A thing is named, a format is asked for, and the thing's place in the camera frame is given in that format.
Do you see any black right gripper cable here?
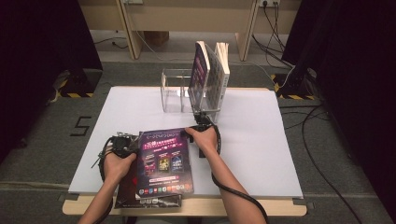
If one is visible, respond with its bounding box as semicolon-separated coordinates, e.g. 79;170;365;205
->
199;124;271;224

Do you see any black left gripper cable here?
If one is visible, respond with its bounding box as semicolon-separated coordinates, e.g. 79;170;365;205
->
91;135;115;224

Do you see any person's right hand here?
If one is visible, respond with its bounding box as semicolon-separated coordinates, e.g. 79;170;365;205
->
184;125;219;159

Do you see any purple magazine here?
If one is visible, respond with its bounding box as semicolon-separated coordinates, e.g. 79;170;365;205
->
134;127;195;201
187;40;212;115

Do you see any beige wooden desk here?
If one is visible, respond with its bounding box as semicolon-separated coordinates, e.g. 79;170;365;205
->
78;0;303;62

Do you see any black stand base striped tape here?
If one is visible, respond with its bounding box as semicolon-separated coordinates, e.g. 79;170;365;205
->
56;68;104;99
270;66;318;101

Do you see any black curtain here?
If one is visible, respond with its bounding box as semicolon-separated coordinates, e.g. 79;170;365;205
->
0;0;105;164
280;0;396;218

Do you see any clear acrylic magazine holder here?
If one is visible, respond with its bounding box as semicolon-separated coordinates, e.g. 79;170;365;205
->
160;68;223;116

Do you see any long black floor cable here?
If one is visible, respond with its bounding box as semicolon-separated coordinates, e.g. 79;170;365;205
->
300;105;365;224

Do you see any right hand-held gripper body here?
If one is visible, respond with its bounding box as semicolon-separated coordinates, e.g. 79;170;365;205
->
191;106;221;133

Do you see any black power cable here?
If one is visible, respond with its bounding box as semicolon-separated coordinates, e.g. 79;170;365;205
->
251;33;295;70
262;2;287;53

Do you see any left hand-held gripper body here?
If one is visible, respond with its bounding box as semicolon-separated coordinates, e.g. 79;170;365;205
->
106;132;135;160

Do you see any person's left hand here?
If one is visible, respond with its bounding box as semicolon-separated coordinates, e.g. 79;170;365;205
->
102;150;138;189

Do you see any white magazine with picture grid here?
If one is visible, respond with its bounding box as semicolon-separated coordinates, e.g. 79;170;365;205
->
204;41;231;110

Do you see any white floor cable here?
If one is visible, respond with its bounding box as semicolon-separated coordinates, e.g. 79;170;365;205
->
132;29;295;91

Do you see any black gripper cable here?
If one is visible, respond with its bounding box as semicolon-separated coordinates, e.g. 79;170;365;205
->
91;135;115;224
199;124;271;224

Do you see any black and red magazine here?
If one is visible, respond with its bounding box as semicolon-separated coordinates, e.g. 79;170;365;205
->
114;133;183;209

